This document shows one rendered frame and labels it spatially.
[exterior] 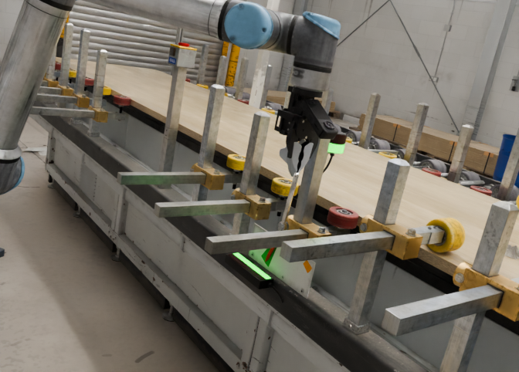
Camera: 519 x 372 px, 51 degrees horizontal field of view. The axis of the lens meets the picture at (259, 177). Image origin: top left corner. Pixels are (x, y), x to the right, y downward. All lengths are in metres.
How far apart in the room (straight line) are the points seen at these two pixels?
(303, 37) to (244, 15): 0.18
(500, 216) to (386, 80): 9.14
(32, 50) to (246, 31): 0.64
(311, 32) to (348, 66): 9.50
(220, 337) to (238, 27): 1.37
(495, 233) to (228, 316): 1.33
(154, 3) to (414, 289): 0.92
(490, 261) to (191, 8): 0.77
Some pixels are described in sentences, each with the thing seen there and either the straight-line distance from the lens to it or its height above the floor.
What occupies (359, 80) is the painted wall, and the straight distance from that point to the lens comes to 10.54.
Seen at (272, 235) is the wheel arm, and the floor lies 0.86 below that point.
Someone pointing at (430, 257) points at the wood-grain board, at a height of 0.89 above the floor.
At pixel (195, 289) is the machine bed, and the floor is 0.23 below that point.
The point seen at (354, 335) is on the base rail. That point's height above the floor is 0.70.
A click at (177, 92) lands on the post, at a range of 1.96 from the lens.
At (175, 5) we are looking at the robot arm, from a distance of 1.21.
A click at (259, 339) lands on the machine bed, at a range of 1.97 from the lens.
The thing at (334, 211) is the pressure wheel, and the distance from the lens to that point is 1.43.
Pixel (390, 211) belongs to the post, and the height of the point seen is 1.00.
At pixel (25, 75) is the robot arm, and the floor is 1.09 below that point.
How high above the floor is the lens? 1.32
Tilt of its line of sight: 15 degrees down
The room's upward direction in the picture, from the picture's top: 11 degrees clockwise
